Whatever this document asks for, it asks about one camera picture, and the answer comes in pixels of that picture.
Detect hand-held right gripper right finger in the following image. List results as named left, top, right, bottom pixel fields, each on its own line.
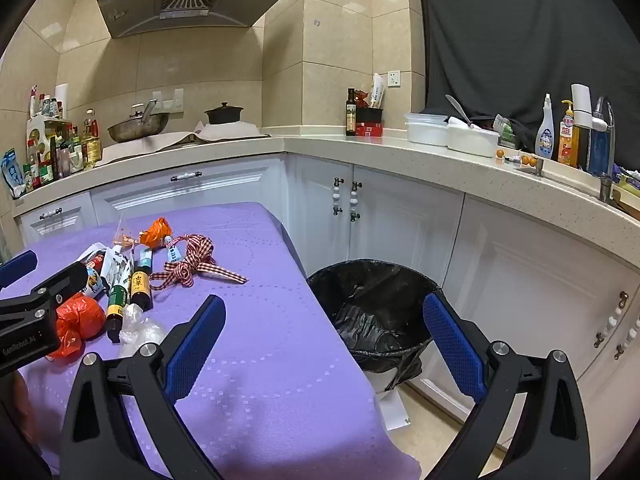
left=422, top=291, right=592, bottom=480

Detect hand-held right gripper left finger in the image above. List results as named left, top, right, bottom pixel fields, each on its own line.
left=59, top=294, right=228, bottom=480

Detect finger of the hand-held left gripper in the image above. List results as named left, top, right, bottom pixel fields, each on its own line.
left=0, top=250, right=39, bottom=288
left=32, top=262, right=88, bottom=306

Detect clear wrapper with orange print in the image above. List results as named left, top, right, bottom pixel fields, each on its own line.
left=112, top=212, right=138, bottom=252

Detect dark bottle with yellow label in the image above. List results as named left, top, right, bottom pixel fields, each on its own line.
left=129, top=270, right=153, bottom=312

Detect waste bin with black bag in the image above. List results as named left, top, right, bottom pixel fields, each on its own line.
left=306, top=259, right=443, bottom=392

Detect light blue tube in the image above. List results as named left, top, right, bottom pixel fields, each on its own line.
left=164, top=235, right=187, bottom=265

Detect colourful snack packet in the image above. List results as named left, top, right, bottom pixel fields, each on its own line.
left=82, top=271, right=108, bottom=302

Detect red plastic bag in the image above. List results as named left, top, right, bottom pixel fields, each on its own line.
left=47, top=295, right=107, bottom=359

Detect white tube with green print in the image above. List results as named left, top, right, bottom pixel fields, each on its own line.
left=102, top=252, right=133, bottom=292

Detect clear plastic bag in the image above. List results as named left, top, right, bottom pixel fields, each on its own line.
left=119, top=304, right=168, bottom=358

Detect dark bottle with green label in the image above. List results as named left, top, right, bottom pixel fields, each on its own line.
left=106, top=285, right=131, bottom=343

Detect purple tablecloth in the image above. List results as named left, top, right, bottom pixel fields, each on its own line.
left=0, top=202, right=423, bottom=480

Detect red checked ribbon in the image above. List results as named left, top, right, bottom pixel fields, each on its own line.
left=149, top=232, right=249, bottom=289

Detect white paper sheet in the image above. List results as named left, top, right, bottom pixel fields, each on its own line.
left=372, top=387, right=412, bottom=431

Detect blue and white packet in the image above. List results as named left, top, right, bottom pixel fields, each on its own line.
left=1, top=149, right=26, bottom=198

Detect crumpled orange snack wrapper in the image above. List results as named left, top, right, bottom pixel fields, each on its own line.
left=139, top=217, right=173, bottom=248

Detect group of condiment bottles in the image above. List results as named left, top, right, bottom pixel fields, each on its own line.
left=22, top=85, right=83, bottom=188

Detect yellow cooking oil bottle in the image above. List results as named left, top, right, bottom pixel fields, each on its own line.
left=80, top=109, right=102, bottom=168

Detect steel wok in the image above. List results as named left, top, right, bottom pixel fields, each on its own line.
left=107, top=101, right=171, bottom=143

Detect beige stove cover sheet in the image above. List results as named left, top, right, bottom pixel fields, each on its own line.
left=95, top=121, right=271, bottom=166

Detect green packet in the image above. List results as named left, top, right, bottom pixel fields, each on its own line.
left=492, top=115, right=521, bottom=148

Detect black cooking pot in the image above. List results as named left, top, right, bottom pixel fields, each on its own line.
left=204, top=102, right=246, bottom=126

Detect white spray bottle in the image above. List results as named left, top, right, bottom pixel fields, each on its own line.
left=535, top=93, right=554, bottom=160

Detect orange dish soap bottle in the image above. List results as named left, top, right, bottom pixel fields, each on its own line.
left=557, top=100, right=580, bottom=168

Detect steel ladle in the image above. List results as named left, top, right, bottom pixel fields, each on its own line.
left=445, top=94, right=473, bottom=128

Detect steel faucet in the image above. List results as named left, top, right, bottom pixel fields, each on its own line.
left=587, top=96, right=616, bottom=177

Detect white faucet water purifier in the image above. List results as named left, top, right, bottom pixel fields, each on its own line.
left=571, top=83, right=613, bottom=131

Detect black curtain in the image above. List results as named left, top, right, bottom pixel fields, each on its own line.
left=414, top=0, right=640, bottom=171

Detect white wall switch panel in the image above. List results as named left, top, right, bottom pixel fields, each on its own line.
left=152, top=89, right=185, bottom=113

